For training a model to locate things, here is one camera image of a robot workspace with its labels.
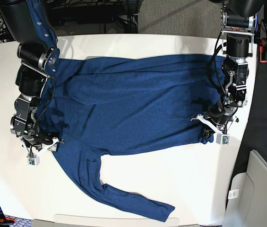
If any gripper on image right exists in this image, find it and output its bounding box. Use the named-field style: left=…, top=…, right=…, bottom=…
left=191, top=105, right=239, bottom=144

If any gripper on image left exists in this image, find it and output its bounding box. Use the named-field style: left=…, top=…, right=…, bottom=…
left=19, top=132, right=64, bottom=159

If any blue long-sleeve shirt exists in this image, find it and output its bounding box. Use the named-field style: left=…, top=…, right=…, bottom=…
left=36, top=54, right=224, bottom=222

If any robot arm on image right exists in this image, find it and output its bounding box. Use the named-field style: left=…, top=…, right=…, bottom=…
left=196, top=0, right=264, bottom=139

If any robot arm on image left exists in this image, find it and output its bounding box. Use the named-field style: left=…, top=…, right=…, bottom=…
left=0, top=0, right=215, bottom=163

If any beige plastic bin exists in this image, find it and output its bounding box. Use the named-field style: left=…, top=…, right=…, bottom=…
left=222, top=150, right=267, bottom=227

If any red clamp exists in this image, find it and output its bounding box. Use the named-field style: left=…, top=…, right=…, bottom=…
left=259, top=38, right=267, bottom=63

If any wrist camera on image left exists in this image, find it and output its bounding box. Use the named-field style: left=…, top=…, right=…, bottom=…
left=27, top=156, right=40, bottom=166

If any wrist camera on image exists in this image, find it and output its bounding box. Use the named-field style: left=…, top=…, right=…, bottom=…
left=216, top=133, right=231, bottom=145
left=27, top=156, right=40, bottom=166

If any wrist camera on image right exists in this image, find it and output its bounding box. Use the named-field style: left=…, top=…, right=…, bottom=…
left=216, top=133, right=231, bottom=145

